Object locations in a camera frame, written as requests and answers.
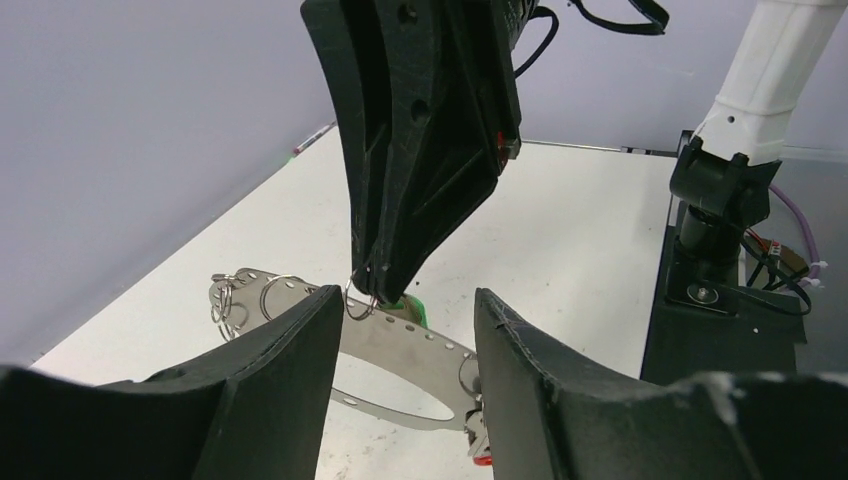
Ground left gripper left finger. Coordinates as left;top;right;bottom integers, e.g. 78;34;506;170
1;286;343;479

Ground green tagged key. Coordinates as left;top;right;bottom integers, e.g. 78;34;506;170
381;294;428;328

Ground red tagged key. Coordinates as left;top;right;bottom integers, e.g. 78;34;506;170
465;410;492;466

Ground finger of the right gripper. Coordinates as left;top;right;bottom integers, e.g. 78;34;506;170
370;1;524;302
300;1;424;295

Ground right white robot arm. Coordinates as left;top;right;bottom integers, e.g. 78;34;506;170
300;1;847;303

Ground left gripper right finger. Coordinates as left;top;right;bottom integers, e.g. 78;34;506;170
474;288;847;479

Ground metal crescent keyring plate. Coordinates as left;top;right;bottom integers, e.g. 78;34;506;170
209;268;485;436

